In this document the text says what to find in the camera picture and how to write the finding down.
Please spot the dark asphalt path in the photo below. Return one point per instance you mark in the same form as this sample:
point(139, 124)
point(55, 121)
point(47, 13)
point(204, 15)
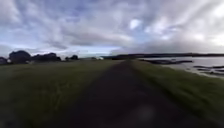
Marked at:
point(116, 96)

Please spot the dark distant shore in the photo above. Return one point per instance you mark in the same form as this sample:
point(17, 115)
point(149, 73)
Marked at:
point(160, 55)

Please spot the wide green grass field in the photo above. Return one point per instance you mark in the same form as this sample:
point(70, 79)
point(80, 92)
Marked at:
point(43, 86)

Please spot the green grass bank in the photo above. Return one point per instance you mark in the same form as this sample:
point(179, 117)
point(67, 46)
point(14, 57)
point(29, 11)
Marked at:
point(186, 85)

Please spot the row of dark trees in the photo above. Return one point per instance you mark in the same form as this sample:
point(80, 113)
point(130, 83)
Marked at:
point(23, 57)

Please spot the dark mud flats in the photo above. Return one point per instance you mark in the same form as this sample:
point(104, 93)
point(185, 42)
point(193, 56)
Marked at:
point(206, 69)

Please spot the grey water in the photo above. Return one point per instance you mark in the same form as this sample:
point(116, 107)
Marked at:
point(210, 61)

